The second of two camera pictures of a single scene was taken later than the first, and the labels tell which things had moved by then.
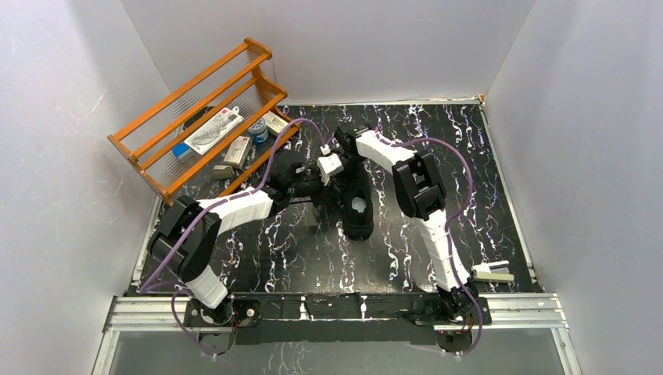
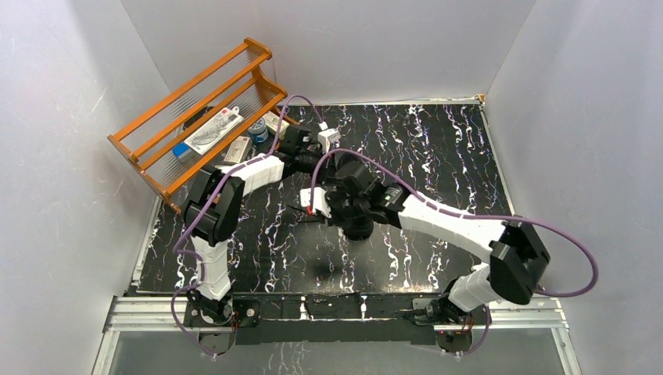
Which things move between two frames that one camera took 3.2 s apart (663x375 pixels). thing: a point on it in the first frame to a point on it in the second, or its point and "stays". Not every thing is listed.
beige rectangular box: [238, 151] stays
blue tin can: [258, 130] stays
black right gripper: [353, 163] to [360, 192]
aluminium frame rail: [156, 314] stays
